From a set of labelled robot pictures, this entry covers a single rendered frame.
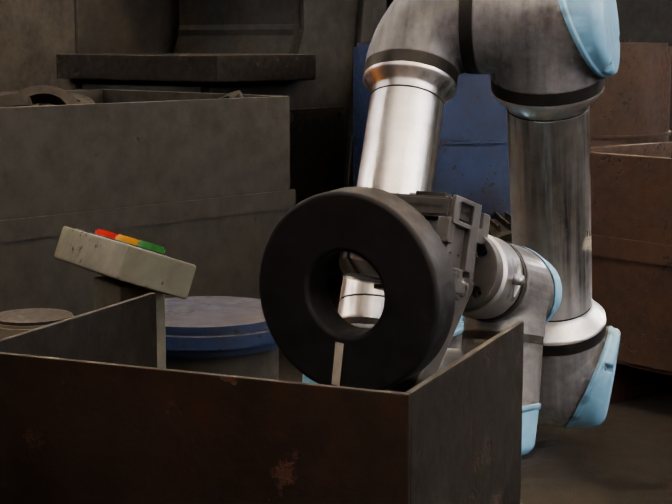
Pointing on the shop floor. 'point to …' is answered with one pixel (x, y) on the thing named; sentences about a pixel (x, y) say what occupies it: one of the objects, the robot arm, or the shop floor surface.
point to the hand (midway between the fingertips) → (355, 265)
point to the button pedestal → (127, 274)
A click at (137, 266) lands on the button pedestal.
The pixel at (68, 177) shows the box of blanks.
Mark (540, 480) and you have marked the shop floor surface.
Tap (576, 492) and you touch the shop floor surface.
